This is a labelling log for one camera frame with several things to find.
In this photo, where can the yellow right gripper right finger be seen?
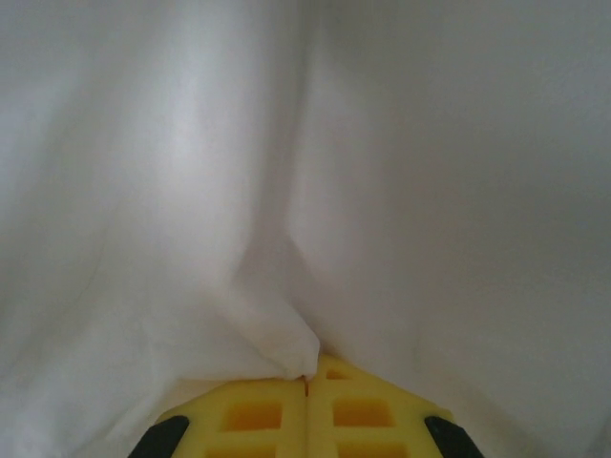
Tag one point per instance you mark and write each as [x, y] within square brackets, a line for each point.
[372, 429]

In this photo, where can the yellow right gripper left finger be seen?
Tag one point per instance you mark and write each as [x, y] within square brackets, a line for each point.
[238, 429]

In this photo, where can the white paper napkin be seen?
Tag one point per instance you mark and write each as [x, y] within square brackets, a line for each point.
[305, 167]

